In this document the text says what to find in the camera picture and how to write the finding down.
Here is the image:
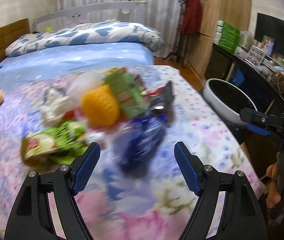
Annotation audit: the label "green snack wrapper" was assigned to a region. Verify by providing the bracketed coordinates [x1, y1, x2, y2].
[20, 121, 88, 168]

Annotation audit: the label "white paper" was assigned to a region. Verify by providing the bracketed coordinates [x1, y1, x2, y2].
[40, 87, 73, 126]

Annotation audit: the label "blue snack wrapper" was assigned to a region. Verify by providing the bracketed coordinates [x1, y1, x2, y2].
[112, 114, 167, 176]

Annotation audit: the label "green drink carton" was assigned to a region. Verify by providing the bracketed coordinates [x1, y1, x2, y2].
[103, 67, 148, 119]

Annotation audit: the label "orange ovaltine wrapper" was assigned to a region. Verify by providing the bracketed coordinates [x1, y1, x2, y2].
[147, 81, 175, 114]

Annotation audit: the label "white foam net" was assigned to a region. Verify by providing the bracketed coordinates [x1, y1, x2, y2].
[66, 71, 103, 107]

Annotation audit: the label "white black trash bin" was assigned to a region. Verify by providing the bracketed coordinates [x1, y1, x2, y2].
[203, 79, 257, 127]

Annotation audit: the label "right hand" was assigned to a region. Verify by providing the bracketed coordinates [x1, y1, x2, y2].
[265, 162, 284, 209]

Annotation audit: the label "black tv cabinet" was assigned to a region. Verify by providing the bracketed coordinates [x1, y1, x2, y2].
[204, 43, 284, 140]

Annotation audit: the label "framed colour photo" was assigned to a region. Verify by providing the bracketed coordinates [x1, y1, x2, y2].
[261, 35, 275, 56]

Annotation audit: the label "black television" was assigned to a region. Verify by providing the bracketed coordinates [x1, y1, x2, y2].
[255, 13, 284, 56]

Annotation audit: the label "green white box stack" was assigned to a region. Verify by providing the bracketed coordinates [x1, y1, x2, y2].
[214, 20, 241, 54]

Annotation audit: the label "wooden coat stand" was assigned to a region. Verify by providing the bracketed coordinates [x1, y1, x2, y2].
[162, 0, 193, 68]

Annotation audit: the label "wooden wardrobe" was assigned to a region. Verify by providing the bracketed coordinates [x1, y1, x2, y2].
[187, 0, 253, 82]

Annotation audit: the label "red coat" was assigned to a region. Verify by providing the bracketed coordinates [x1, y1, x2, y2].
[178, 0, 203, 36]

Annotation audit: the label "blue bed sheet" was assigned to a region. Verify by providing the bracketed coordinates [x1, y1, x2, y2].
[0, 42, 154, 90]

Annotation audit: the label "grey curtains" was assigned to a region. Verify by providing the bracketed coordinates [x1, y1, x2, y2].
[56, 0, 200, 58]

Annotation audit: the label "wooden headboard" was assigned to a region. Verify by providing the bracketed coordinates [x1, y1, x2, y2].
[0, 18, 30, 63]

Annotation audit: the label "blue white cartoon quilt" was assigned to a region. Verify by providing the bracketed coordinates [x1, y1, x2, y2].
[5, 21, 164, 57]

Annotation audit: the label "photo grid frame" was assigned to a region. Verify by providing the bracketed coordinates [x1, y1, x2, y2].
[245, 45, 266, 66]

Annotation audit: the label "white bed guard rail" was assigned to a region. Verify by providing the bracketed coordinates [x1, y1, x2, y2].
[32, 1, 147, 33]

